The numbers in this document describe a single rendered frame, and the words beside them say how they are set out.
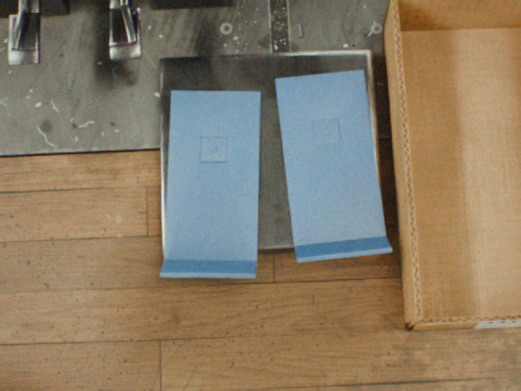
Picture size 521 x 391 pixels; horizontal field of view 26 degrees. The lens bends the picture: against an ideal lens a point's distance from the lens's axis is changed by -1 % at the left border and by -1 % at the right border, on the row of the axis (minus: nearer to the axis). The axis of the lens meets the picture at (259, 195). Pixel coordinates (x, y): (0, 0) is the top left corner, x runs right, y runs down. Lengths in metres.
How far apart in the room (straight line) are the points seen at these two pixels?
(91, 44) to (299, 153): 0.20
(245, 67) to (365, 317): 0.22
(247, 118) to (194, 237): 0.10
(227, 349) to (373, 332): 0.11
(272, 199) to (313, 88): 0.09
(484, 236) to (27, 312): 0.36
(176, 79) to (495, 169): 0.26
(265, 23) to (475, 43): 0.17
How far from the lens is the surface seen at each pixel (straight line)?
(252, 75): 0.90
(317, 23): 0.93
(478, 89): 0.92
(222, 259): 0.85
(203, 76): 0.90
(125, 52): 0.84
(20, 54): 0.86
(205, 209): 0.86
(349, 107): 0.88
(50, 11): 0.95
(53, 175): 0.91
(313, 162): 0.87
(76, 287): 0.88
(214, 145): 0.87
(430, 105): 0.91
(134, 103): 0.92
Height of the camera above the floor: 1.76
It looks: 75 degrees down
